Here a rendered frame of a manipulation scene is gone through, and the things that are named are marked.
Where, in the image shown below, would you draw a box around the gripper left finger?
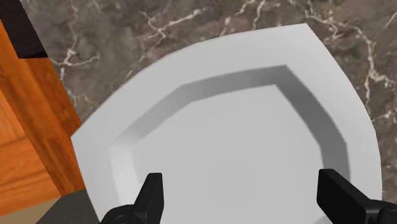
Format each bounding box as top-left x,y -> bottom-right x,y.
99,172 -> 165,224

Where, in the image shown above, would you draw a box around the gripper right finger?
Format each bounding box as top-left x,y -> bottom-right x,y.
316,168 -> 397,224

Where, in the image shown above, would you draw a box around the white plate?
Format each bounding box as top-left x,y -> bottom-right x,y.
71,23 -> 383,224

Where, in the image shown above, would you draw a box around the wooden cabinet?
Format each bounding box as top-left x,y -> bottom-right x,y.
0,18 -> 86,216

